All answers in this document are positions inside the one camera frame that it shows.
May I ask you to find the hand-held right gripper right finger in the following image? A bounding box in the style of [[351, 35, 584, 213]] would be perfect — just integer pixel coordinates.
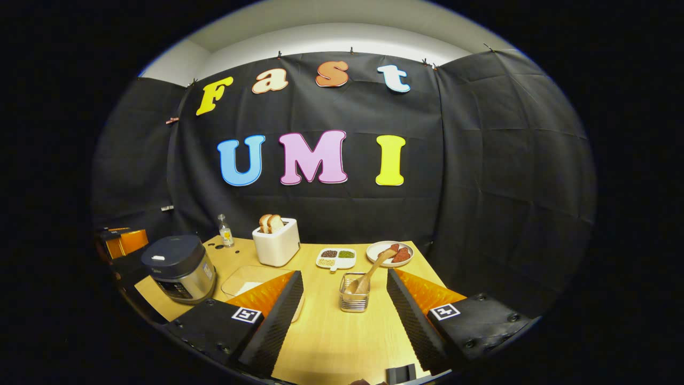
[[386, 267, 535, 375]]

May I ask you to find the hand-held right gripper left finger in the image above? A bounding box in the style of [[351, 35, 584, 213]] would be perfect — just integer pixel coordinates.
[[163, 270, 305, 378]]

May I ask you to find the dark grey rice cooker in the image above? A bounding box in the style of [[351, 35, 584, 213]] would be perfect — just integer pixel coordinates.
[[141, 235, 217, 305]]

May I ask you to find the clear box of white rice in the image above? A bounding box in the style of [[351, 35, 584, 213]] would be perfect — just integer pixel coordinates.
[[221, 265, 305, 323]]

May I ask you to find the metal wire chopstick holder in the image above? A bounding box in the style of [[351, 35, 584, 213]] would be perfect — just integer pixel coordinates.
[[339, 272, 371, 313]]

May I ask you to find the wooden spoon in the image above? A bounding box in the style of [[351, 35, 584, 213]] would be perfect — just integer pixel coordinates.
[[345, 247, 399, 296]]

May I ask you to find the white toaster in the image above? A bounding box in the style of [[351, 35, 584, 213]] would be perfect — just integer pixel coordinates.
[[252, 218, 301, 267]]

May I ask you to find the white round plate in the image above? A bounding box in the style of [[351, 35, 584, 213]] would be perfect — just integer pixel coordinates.
[[366, 241, 415, 268]]

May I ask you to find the white divided dish of beans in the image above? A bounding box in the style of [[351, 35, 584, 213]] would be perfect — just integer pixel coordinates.
[[315, 247, 357, 273]]

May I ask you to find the small glass bottle yellow label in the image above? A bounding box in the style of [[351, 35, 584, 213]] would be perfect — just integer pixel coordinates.
[[217, 214, 235, 248]]

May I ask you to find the black backdrop cloth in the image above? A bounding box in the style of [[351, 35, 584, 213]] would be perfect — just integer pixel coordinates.
[[91, 49, 596, 321]]

